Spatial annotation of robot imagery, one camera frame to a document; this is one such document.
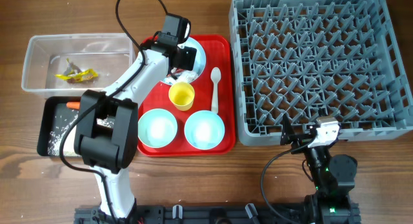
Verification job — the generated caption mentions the white tissue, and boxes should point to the white tissue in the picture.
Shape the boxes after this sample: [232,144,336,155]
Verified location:
[176,70,198,83]

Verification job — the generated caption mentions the yellow snack wrapper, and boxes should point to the yellow snack wrapper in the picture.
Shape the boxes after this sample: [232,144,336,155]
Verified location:
[55,58,99,83]

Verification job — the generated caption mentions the orange carrot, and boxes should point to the orange carrot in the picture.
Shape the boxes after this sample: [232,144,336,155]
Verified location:
[66,102,80,110]

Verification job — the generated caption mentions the red snack wrapper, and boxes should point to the red snack wrapper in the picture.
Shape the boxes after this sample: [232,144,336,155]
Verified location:
[172,68,184,74]

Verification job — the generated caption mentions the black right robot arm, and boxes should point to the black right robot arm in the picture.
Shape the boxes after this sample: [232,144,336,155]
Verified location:
[280,114,361,224]

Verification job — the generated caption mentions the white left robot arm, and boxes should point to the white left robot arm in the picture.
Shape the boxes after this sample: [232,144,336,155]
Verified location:
[74,33,206,223]

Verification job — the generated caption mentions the grey dishwasher rack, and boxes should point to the grey dishwasher rack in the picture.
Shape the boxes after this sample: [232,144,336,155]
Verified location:
[229,0,412,146]

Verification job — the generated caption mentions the black food waste tray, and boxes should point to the black food waste tray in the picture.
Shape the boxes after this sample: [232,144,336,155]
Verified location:
[37,96,81,157]

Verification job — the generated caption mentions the light blue plate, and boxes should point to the light blue plate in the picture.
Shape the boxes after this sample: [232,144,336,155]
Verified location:
[162,37,206,85]

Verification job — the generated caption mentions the yellow plastic cup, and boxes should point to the yellow plastic cup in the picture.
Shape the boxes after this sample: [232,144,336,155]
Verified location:
[168,82,195,111]

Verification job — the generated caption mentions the white plastic spoon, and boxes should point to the white plastic spoon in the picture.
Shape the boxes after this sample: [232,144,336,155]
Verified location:
[210,67,221,114]

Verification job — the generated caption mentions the red plastic tray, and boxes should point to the red plastic tray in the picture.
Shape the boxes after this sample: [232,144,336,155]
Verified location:
[137,34,236,157]

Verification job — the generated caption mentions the left light blue bowl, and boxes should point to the left light blue bowl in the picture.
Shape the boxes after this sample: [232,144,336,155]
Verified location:
[138,108,178,148]

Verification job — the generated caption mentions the light blue bowl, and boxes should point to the light blue bowl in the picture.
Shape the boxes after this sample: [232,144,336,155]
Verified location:
[138,108,178,148]
[184,110,225,150]

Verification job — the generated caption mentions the right light blue bowl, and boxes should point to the right light blue bowl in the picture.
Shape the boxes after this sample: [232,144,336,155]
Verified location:
[184,110,225,150]

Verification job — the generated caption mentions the clear plastic bin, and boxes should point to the clear plastic bin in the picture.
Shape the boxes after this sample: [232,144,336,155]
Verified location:
[21,33,136,99]

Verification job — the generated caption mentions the white rice pile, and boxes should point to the white rice pile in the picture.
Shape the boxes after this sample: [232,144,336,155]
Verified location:
[47,112,114,157]

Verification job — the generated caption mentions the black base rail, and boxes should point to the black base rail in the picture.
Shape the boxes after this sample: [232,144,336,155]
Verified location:
[74,203,361,224]

